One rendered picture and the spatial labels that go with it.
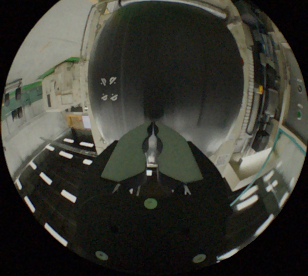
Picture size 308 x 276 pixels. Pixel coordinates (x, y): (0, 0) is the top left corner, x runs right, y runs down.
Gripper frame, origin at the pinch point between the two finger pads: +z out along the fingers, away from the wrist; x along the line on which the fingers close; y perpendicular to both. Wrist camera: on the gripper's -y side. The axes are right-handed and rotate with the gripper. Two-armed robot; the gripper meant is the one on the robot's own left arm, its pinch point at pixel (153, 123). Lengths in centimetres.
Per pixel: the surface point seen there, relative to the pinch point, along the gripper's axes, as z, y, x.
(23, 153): 104, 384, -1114
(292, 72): 4, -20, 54
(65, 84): 312, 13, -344
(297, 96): 0, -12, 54
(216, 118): 1.6, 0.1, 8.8
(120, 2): 18.3, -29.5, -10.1
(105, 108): 2.0, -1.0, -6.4
